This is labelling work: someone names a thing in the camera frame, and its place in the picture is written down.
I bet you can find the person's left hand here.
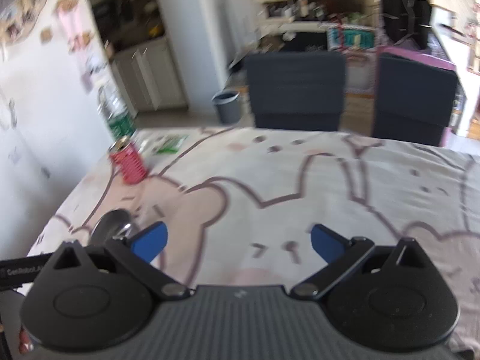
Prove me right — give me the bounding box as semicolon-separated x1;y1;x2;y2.
18;328;34;354

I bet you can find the small round steel bowl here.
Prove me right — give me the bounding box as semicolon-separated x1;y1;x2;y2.
89;209;134;246

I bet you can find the red soda can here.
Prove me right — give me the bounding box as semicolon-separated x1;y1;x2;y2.
108;136;148;185

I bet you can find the bear-print tablecloth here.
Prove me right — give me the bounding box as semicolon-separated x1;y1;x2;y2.
30;127;479;351

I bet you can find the green snack packet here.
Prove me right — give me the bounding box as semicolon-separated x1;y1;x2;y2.
152;134;188;155

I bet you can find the clear green-label water bottle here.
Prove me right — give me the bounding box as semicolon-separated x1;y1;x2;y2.
97;82;137;140

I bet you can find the purple cloth on chair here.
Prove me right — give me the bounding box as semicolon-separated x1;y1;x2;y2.
376;44;457;147

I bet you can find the dark chair right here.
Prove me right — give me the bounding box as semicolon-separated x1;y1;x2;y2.
373;53;459;147

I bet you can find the dark chair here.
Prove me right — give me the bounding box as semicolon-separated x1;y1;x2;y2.
373;53;459;147
244;50;347;132

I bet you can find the dark chair left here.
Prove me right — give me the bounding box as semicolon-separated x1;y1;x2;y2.
244;50;347;132

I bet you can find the grey trash bin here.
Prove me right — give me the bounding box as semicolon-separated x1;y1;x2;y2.
211;90;242;125

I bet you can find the grey kitchen cabinet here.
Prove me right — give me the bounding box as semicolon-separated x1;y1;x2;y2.
112;37;187;115

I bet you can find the teal poizon sign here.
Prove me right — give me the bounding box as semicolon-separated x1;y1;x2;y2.
327;27;376;50

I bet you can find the white shelf rack with bottles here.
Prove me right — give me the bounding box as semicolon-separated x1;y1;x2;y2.
253;0;325;25

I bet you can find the black vest with white trim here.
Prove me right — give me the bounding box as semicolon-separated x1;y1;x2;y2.
382;0;433;50

